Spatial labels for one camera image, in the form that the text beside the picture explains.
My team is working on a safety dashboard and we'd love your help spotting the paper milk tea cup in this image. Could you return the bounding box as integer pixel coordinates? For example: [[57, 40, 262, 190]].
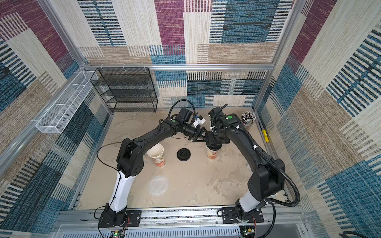
[[207, 147, 219, 160], [147, 143, 165, 167]]

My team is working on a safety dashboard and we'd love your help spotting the black lid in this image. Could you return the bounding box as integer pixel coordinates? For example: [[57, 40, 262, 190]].
[[177, 148, 191, 162], [206, 144, 222, 151]]

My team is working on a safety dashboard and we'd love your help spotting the white leak-proof paper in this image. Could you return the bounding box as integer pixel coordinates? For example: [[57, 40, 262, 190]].
[[148, 176, 169, 196]]

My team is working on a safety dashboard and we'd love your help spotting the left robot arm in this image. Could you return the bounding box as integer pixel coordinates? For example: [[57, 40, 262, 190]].
[[98, 99, 208, 227]]

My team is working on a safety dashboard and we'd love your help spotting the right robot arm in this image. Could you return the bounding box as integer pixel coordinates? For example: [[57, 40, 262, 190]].
[[206, 107, 301, 222]]

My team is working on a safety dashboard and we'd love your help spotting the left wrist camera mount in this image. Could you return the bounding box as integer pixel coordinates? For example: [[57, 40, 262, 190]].
[[192, 116, 205, 128]]

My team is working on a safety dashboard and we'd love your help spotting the yellow marker on rail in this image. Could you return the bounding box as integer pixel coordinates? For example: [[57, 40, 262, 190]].
[[262, 130, 269, 143]]

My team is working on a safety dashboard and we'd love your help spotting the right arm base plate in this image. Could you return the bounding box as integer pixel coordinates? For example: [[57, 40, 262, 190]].
[[217, 207, 264, 224]]

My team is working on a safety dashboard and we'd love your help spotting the black wire shelf rack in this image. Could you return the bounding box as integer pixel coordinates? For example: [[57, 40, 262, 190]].
[[90, 67, 158, 113]]

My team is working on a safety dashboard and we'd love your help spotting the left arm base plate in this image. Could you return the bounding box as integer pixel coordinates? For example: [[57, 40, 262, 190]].
[[98, 210, 141, 228]]

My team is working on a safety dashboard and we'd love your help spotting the white mesh wall basket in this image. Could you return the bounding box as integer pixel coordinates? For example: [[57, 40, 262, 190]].
[[35, 70, 94, 134]]

